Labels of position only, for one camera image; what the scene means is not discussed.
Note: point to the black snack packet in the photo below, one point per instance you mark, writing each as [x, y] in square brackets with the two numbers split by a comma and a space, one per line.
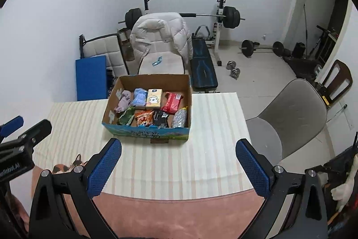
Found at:
[160, 118]

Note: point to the silver glitter pouch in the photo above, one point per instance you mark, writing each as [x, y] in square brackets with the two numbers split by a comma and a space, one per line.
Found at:
[179, 118]

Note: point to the purple-grey snack packet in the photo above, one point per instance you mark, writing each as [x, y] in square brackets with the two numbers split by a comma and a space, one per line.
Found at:
[123, 101]

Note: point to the thin black pole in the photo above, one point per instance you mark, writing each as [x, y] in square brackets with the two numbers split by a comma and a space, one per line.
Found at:
[305, 20]

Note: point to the person's left forearm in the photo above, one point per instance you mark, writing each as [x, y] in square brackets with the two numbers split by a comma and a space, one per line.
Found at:
[20, 212]

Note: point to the brown translucent water jug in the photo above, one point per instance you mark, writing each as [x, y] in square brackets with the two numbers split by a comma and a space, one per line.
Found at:
[126, 48]

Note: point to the printed cardboard box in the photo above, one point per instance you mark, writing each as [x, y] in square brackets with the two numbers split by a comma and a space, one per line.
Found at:
[145, 134]

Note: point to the short barbell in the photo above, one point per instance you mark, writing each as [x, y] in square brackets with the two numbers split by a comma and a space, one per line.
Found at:
[247, 47]

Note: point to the beige upholstered chair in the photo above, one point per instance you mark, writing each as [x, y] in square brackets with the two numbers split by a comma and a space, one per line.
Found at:
[170, 64]

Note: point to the small blue white packet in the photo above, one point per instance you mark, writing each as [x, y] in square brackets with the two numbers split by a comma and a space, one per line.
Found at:
[157, 61]

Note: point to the black bag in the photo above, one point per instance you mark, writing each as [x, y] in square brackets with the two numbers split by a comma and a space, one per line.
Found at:
[298, 50]

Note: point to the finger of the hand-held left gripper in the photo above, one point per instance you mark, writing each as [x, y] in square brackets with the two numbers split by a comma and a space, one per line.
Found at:
[39, 129]
[12, 124]

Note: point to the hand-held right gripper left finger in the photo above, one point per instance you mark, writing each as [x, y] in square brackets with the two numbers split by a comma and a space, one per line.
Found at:
[105, 167]

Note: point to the dark low stand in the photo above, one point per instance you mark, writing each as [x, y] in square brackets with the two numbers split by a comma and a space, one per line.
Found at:
[302, 64]

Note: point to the green snack packet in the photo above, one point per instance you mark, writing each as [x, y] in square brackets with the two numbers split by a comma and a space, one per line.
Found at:
[127, 115]

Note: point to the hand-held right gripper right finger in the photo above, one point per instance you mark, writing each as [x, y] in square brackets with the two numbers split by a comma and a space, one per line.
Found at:
[253, 169]

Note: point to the black weight bench white rack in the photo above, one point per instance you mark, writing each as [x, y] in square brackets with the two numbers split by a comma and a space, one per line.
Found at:
[202, 65]

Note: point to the blue soft packet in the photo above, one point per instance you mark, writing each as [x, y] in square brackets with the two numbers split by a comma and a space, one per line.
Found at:
[139, 97]

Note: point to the panda print snack packet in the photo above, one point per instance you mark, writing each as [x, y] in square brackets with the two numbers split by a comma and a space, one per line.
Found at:
[144, 117]

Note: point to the blue folded mat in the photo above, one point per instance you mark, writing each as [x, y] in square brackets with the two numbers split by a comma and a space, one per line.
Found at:
[91, 78]

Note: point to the white goose plush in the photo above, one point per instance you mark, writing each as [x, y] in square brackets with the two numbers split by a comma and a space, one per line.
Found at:
[342, 191]

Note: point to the brown wooden chair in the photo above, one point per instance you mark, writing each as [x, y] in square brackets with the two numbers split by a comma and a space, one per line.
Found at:
[345, 79]

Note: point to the white puffer jacket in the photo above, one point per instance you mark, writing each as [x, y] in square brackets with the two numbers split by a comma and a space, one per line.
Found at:
[156, 31]

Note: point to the black kick scooter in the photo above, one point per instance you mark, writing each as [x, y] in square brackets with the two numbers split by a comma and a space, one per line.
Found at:
[321, 43]

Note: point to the red snack packet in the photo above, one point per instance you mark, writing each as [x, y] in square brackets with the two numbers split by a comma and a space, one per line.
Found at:
[172, 103]

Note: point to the white padded black-frame chair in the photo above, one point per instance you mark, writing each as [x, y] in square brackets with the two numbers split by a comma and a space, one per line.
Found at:
[102, 48]

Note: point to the white door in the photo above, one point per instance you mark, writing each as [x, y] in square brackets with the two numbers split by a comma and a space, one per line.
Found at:
[316, 3]

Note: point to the black antenna device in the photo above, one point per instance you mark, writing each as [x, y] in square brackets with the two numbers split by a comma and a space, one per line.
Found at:
[356, 141]

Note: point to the grey shell chair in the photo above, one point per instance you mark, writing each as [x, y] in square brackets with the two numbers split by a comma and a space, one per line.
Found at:
[293, 110]

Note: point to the barbell with black plates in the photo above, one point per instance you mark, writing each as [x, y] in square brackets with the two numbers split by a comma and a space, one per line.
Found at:
[232, 17]

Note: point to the yellow white tissue pack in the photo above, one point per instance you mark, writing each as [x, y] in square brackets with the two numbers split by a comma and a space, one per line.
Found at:
[153, 99]

